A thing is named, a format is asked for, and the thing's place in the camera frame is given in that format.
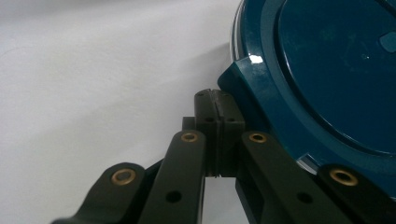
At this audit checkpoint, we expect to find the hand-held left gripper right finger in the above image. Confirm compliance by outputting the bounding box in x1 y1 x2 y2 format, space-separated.
214 89 247 178

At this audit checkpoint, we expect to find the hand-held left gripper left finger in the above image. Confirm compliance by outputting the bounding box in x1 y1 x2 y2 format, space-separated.
181 88 220 178

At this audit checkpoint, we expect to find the round dark teal lidded container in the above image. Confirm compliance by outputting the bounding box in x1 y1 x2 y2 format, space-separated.
217 0 396 201

